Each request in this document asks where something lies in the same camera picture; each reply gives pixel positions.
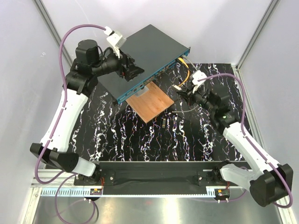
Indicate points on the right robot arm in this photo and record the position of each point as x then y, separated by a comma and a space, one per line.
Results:
268, 181

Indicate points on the small brass metal part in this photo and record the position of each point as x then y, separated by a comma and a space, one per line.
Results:
164, 122

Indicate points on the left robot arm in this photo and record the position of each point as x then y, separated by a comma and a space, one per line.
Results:
89, 64

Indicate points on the grey metal bracket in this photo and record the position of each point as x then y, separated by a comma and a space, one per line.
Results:
142, 91

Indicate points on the teal network switch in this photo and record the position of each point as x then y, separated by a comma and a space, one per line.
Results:
154, 51

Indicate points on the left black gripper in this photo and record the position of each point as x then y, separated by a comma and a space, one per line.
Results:
131, 70

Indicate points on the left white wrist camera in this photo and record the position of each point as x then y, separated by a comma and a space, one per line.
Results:
115, 40

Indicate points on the wooden board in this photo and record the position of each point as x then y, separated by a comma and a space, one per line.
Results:
151, 104

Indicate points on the black marble pattern mat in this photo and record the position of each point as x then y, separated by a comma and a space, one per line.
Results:
108, 132

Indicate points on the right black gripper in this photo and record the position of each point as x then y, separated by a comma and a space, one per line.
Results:
185, 95

